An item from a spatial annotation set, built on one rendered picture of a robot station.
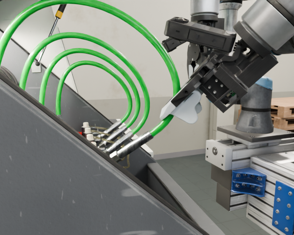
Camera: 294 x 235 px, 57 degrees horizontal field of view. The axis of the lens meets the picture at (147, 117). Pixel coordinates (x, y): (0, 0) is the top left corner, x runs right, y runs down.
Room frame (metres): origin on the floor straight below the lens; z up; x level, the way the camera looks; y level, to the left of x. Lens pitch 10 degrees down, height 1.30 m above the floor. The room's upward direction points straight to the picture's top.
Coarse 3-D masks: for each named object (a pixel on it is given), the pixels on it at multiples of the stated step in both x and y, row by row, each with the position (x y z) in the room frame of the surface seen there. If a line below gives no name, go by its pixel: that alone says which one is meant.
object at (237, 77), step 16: (240, 32) 0.42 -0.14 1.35; (240, 48) 0.43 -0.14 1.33; (256, 48) 0.41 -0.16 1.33; (208, 64) 0.43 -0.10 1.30; (224, 64) 0.45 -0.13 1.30; (240, 64) 0.44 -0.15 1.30; (256, 64) 0.43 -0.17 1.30; (272, 64) 0.42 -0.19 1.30; (208, 80) 0.45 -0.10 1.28; (224, 80) 0.43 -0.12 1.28; (240, 80) 0.44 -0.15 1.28; (256, 80) 0.43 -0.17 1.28; (208, 96) 0.46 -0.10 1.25; (224, 96) 0.44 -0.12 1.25; (240, 96) 0.43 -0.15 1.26
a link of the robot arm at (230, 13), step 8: (224, 0) 1.14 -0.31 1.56; (232, 0) 1.14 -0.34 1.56; (240, 0) 1.15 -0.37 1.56; (224, 8) 1.16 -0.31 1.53; (232, 8) 1.15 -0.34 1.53; (224, 16) 1.16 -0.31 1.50; (232, 16) 1.15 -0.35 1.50; (224, 24) 1.16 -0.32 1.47; (232, 24) 1.15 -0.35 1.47; (232, 48) 1.16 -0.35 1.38
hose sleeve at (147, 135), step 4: (148, 132) 0.51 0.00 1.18; (140, 136) 0.51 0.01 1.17; (144, 136) 0.50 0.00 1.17; (148, 136) 0.50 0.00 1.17; (152, 136) 0.50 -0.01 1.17; (136, 140) 0.51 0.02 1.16; (140, 140) 0.50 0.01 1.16; (144, 140) 0.50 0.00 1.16; (148, 140) 0.51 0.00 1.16; (128, 144) 0.51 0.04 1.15; (132, 144) 0.51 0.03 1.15; (136, 144) 0.51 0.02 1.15; (140, 144) 0.51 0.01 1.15; (124, 148) 0.51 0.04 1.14; (128, 148) 0.51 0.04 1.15; (132, 148) 0.51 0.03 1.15; (136, 148) 0.51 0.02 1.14; (120, 152) 0.51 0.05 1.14; (124, 152) 0.51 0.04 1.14; (128, 152) 0.51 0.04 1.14; (120, 156) 0.51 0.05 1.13; (124, 156) 0.51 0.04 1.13
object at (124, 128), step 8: (72, 48) 0.74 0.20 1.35; (80, 48) 0.75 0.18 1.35; (56, 56) 0.73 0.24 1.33; (64, 56) 0.74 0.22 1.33; (104, 56) 0.76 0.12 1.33; (112, 64) 0.77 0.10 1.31; (48, 72) 0.72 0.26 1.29; (120, 72) 0.78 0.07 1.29; (128, 80) 0.78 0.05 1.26; (136, 88) 0.79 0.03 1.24; (40, 96) 0.72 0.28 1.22; (136, 96) 0.79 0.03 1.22; (136, 104) 0.79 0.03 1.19; (136, 112) 0.79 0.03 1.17; (120, 128) 0.78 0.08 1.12; (112, 136) 0.77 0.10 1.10; (104, 144) 0.76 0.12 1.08
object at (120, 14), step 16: (48, 0) 0.53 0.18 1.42; (64, 0) 0.52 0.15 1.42; (80, 0) 0.52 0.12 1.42; (96, 0) 0.52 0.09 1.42; (16, 16) 0.53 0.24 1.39; (128, 16) 0.51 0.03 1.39; (144, 32) 0.51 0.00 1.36; (0, 48) 0.54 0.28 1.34; (160, 48) 0.50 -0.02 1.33; (0, 64) 0.55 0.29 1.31; (176, 80) 0.50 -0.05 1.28; (160, 128) 0.50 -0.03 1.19
